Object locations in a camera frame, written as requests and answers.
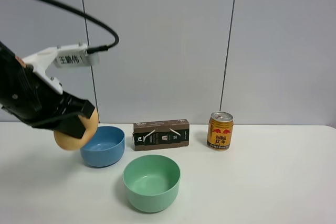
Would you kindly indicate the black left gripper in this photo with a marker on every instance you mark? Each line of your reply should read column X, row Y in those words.
column 25, row 96

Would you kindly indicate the orange peach fruit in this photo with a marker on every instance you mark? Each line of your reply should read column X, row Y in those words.
column 70, row 143

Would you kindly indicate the blue plastic bowl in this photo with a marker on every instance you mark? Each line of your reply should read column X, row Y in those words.
column 105, row 148

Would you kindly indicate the brown cardboard box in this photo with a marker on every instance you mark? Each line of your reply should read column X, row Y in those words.
column 159, row 135

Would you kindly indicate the green plastic bowl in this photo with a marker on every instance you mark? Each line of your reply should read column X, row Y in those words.
column 151, row 182

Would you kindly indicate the gold red bull can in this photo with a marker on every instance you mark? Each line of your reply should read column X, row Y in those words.
column 220, row 130

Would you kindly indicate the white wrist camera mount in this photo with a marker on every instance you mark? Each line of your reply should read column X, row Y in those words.
column 70, row 56

